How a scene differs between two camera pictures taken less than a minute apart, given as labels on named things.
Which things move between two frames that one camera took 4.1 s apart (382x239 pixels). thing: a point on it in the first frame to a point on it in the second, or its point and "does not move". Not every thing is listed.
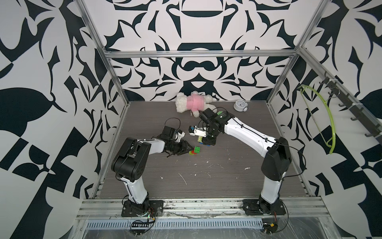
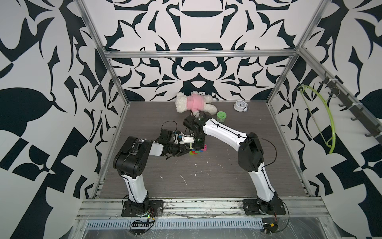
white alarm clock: x=240 y=105 does not move
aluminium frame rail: x=201 y=54 does not move
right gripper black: x=209 y=141 to x=197 y=146
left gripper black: x=183 y=148 does not move
